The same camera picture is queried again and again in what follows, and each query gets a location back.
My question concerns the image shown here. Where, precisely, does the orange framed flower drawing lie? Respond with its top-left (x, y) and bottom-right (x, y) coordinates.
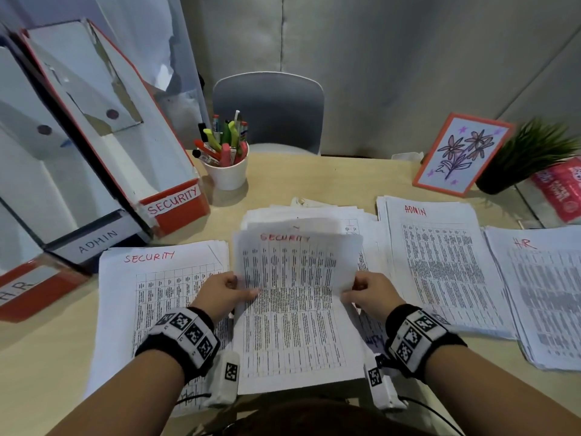
top-left (412, 112), bottom-right (517, 198)

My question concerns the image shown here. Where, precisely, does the grey chair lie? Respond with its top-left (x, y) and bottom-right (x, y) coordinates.
top-left (212, 71), bottom-right (326, 156)

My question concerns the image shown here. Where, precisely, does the admin paper pile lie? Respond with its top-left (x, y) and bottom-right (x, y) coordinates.
top-left (375, 196), bottom-right (518, 340)

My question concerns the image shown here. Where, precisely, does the green plant in black pot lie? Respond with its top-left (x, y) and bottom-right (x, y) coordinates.
top-left (475, 117), bottom-right (581, 196)

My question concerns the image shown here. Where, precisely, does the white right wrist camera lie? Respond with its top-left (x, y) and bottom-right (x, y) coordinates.
top-left (363, 354), bottom-right (409, 413)

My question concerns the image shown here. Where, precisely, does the person's right forearm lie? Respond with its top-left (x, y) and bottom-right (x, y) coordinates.
top-left (424, 345), bottom-right (581, 436)

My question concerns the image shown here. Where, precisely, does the red white paper towel pack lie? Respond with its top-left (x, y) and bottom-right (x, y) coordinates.
top-left (517, 156), bottom-right (581, 225)

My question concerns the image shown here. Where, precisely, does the security paper pile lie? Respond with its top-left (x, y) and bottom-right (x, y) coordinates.
top-left (84, 240), bottom-right (235, 418)

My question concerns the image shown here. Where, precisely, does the black right wristband with markers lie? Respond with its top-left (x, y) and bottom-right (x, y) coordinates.
top-left (384, 303), bottom-right (468, 382)

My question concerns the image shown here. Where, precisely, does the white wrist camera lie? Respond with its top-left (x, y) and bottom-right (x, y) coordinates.
top-left (204, 349), bottom-right (241, 408)
top-left (363, 354), bottom-right (409, 413)

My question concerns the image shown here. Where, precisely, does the person's right hand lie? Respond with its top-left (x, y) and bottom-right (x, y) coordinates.
top-left (340, 271), bottom-right (406, 324)

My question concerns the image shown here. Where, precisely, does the black admin file box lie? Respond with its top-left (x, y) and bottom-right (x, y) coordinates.
top-left (0, 36), bottom-right (153, 273)

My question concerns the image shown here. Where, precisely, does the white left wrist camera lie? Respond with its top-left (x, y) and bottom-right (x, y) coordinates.
top-left (204, 349), bottom-right (241, 408)

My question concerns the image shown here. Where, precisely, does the person's left forearm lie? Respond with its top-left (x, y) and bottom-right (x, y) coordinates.
top-left (45, 349), bottom-right (187, 436)

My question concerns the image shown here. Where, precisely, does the white pen cup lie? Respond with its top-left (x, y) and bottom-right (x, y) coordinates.
top-left (203, 145), bottom-right (249, 191)

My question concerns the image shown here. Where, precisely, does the unsorted paper pile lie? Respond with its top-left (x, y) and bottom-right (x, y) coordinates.
top-left (240, 197), bottom-right (391, 359)

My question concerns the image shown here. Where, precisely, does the bunch of coloured markers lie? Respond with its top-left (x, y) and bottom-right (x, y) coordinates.
top-left (192, 109), bottom-right (249, 168)

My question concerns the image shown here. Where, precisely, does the person's left hand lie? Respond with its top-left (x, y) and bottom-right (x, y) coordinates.
top-left (190, 271), bottom-right (260, 325)

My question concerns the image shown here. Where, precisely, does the person's dark shirt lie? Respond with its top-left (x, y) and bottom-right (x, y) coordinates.
top-left (195, 397), bottom-right (436, 436)

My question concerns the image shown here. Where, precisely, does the black right camera cable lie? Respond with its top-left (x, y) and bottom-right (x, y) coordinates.
top-left (399, 395), bottom-right (464, 436)

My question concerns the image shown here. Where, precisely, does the HR paper pile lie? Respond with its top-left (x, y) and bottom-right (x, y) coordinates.
top-left (483, 224), bottom-right (581, 372)

